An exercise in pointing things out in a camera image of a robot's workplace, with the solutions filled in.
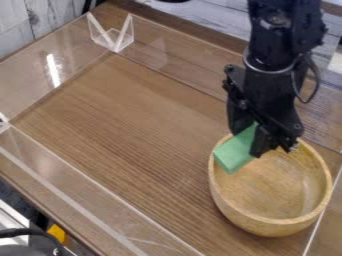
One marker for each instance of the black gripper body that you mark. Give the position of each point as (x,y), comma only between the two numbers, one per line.
(271,91)

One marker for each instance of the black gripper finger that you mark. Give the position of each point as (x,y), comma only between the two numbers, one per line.
(239,116)
(266,140)

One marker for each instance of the green rectangular block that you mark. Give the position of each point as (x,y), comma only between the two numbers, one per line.
(231,153)

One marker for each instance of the brown wooden bowl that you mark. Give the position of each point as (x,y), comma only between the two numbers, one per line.
(277,194)

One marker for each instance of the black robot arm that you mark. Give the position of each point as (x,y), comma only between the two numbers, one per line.
(287,29)

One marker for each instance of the clear acrylic corner bracket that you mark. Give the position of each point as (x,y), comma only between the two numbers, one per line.
(115,40)

